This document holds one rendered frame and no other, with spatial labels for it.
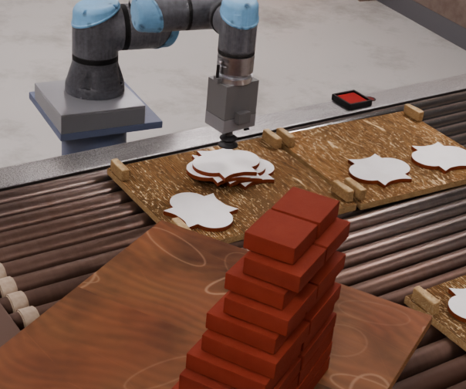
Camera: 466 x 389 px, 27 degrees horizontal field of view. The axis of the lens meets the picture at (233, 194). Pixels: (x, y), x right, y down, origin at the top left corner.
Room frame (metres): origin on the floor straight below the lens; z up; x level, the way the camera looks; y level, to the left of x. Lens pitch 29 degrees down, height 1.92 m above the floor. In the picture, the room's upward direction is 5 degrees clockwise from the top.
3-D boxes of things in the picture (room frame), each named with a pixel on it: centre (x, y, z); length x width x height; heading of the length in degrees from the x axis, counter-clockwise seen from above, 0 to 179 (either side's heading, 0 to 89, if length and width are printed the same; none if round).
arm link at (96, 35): (2.29, 0.37, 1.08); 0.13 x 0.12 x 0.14; 115
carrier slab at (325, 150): (2.04, -0.35, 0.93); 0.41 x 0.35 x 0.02; 123
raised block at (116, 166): (1.80, 0.24, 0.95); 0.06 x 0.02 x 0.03; 35
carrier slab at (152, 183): (1.80, 0.01, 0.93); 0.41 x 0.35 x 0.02; 125
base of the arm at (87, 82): (2.29, 0.38, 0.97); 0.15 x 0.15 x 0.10
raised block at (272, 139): (2.03, -0.08, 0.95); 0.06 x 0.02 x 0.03; 35
